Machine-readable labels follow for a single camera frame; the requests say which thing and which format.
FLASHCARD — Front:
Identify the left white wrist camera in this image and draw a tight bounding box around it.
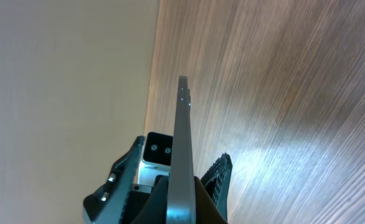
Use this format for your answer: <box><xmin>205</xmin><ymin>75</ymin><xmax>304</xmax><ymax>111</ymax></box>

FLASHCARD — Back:
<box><xmin>138</xmin><ymin>132</ymin><xmax>173</xmax><ymax>186</ymax></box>

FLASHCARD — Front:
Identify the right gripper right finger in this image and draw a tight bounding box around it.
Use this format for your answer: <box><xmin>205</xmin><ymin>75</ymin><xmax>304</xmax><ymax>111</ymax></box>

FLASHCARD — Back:
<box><xmin>194</xmin><ymin>177</ymin><xmax>227</xmax><ymax>224</ymax></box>

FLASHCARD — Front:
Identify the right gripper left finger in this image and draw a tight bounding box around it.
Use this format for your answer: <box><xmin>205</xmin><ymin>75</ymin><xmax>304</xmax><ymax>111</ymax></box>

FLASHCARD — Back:
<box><xmin>131</xmin><ymin>176</ymin><xmax>168</xmax><ymax>224</ymax></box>

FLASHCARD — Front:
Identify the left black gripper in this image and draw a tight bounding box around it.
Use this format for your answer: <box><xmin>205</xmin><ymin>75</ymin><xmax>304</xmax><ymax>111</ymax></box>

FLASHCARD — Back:
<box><xmin>83</xmin><ymin>136</ymin><xmax>233</xmax><ymax>224</ymax></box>

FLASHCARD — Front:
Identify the turquoise screen Galaxy smartphone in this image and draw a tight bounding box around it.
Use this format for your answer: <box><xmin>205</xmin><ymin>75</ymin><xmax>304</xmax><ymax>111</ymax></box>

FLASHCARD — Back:
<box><xmin>166</xmin><ymin>76</ymin><xmax>196</xmax><ymax>224</ymax></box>

